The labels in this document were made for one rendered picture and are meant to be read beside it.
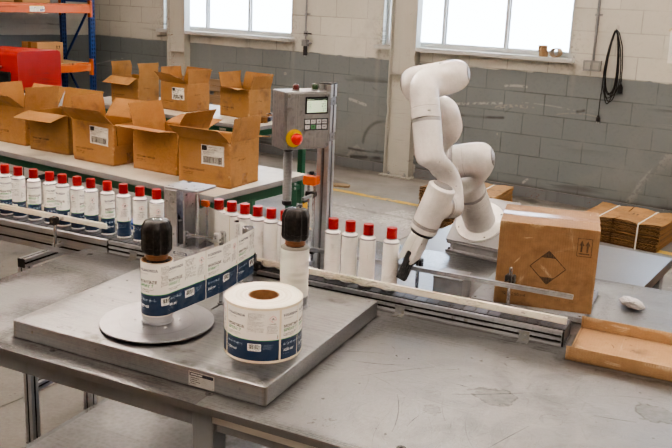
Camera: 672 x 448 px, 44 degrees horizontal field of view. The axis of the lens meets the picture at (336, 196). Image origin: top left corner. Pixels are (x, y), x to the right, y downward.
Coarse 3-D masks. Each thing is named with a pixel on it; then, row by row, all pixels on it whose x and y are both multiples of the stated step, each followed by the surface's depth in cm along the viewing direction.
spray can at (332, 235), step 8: (328, 224) 264; (336, 224) 263; (328, 232) 263; (336, 232) 263; (328, 240) 264; (336, 240) 264; (328, 248) 264; (336, 248) 264; (328, 256) 265; (336, 256) 265; (328, 264) 265; (336, 264) 266; (336, 272) 266; (328, 280) 266; (336, 280) 267
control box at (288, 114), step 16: (288, 96) 263; (304, 96) 265; (320, 96) 268; (272, 112) 272; (288, 112) 264; (304, 112) 267; (272, 128) 273; (288, 128) 265; (272, 144) 274; (288, 144) 266; (304, 144) 269; (320, 144) 272
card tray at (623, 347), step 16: (592, 320) 247; (576, 336) 242; (592, 336) 242; (608, 336) 243; (624, 336) 243; (640, 336) 242; (656, 336) 240; (576, 352) 225; (592, 352) 223; (608, 352) 231; (624, 352) 232; (640, 352) 232; (656, 352) 232; (624, 368) 220; (640, 368) 218; (656, 368) 216
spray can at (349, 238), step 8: (352, 224) 261; (344, 232) 262; (352, 232) 261; (344, 240) 261; (352, 240) 261; (344, 248) 262; (352, 248) 261; (344, 256) 262; (352, 256) 262; (344, 264) 263; (352, 264) 263; (344, 272) 264; (352, 272) 264
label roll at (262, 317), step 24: (240, 288) 214; (264, 288) 215; (288, 288) 216; (240, 312) 202; (264, 312) 201; (288, 312) 204; (240, 336) 204; (264, 336) 202; (288, 336) 205; (240, 360) 205; (264, 360) 204
